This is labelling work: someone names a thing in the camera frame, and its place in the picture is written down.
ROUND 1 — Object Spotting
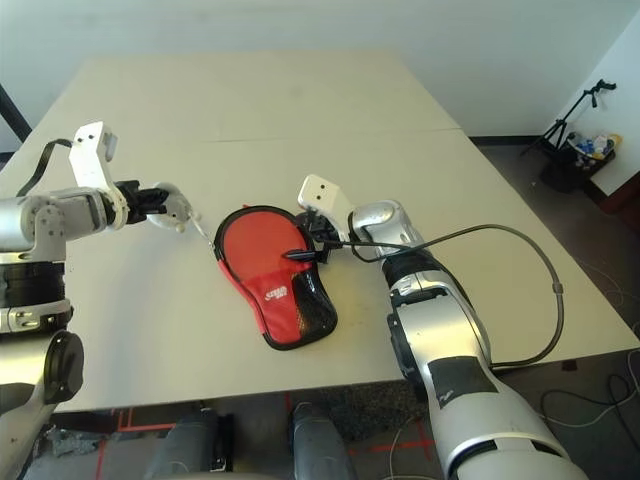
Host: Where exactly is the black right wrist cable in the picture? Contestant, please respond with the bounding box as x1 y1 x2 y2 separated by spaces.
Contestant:
324 224 566 369

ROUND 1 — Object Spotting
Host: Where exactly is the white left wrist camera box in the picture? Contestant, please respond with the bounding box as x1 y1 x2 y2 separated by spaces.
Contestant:
67 120 126 226

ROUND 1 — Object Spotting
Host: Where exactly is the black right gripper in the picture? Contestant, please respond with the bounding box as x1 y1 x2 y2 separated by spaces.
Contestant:
284 212 344 265

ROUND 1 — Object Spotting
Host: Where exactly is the black bin with bottles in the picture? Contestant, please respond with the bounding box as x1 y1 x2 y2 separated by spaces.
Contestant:
539 130 624 194

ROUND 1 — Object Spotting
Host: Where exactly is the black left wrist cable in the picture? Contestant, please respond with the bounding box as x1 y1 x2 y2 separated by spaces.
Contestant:
14 138 76 199

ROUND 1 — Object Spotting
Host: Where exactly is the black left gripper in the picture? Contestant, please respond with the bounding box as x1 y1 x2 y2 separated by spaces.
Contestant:
115 179 174 225

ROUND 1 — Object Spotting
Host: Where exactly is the white floor cable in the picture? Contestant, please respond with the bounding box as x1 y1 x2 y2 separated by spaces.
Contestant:
391 415 435 479

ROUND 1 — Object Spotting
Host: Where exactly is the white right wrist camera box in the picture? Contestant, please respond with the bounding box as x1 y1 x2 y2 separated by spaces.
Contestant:
297 173 359 241

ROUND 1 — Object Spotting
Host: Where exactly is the grey robot leg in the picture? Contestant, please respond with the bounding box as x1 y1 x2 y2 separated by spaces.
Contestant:
289 402 359 480
144 409 236 476

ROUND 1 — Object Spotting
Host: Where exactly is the black tripod stand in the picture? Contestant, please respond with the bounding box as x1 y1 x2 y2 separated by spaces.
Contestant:
519 78 617 166

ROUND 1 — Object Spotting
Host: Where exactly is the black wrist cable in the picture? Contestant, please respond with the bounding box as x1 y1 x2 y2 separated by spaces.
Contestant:
324 224 566 369
14 138 76 199

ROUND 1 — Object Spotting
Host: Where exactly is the black floor cable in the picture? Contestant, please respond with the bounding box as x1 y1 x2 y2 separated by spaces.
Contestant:
542 372 640 426

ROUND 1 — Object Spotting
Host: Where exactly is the grey robot right leg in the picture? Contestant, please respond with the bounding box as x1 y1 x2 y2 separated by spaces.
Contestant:
289 402 359 480

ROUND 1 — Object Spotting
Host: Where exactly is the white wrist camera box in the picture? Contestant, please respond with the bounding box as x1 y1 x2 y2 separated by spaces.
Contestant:
297 173 359 241
67 120 126 226

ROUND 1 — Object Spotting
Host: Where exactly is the grey robot left leg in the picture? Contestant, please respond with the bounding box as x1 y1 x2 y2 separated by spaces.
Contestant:
144 409 236 476

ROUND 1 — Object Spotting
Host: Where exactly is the red and black paddle case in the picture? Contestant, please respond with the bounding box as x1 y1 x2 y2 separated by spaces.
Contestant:
212 203 339 352

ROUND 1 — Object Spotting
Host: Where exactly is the grey plush zipper charm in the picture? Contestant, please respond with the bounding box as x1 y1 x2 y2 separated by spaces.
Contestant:
147 182 204 235

